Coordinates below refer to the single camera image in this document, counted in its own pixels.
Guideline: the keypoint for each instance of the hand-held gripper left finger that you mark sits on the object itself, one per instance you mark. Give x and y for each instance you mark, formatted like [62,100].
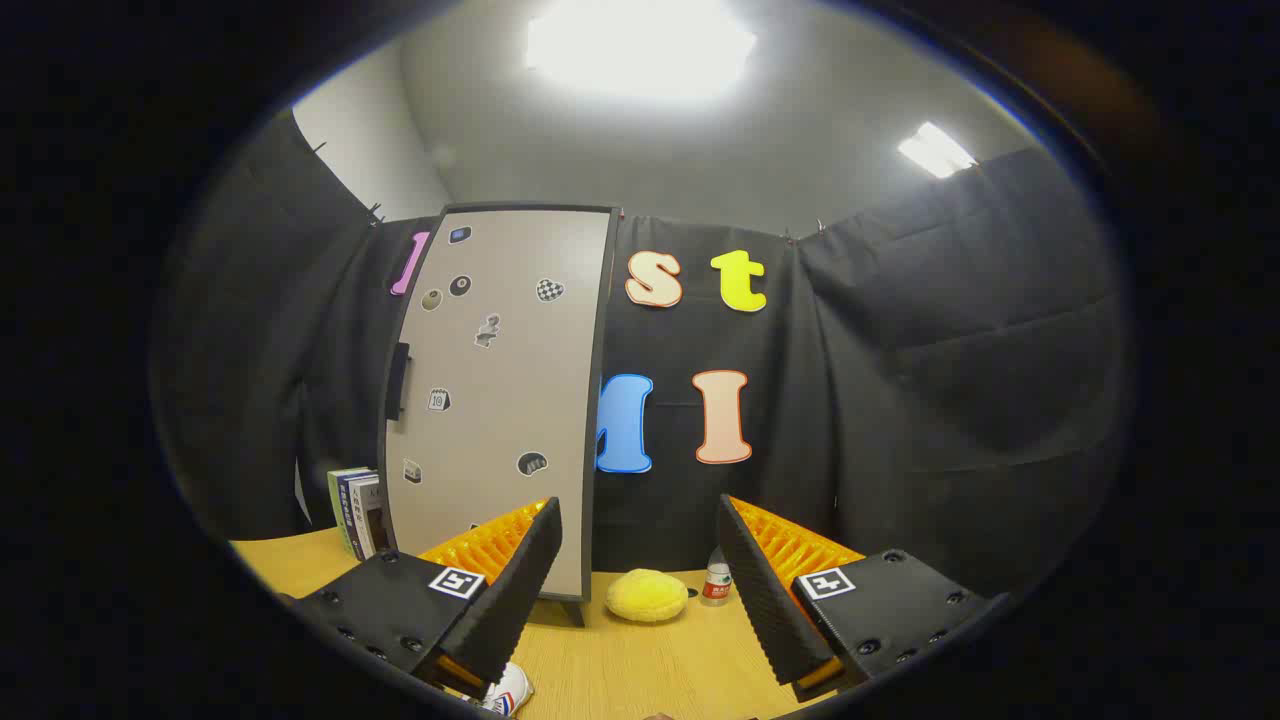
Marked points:
[510,600]

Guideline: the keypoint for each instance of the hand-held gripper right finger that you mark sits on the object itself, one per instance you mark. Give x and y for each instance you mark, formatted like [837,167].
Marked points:
[765,600]

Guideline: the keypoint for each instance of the white striped canvas shoe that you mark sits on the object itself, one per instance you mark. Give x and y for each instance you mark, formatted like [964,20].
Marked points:
[510,690]

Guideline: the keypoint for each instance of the small red label bottle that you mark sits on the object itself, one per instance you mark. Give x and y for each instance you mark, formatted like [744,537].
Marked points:
[716,582]

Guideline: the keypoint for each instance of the yellow sponge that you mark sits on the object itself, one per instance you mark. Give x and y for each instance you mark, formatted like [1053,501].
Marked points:
[646,596]

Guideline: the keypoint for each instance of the grey carton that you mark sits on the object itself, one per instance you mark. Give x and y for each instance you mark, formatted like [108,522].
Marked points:
[372,520]

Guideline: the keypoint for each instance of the small ceiling light panel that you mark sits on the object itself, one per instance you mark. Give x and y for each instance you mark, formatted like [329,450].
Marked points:
[935,150]

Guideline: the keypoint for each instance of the large ceiling light panel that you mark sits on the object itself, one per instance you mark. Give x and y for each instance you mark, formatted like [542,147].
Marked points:
[640,45]

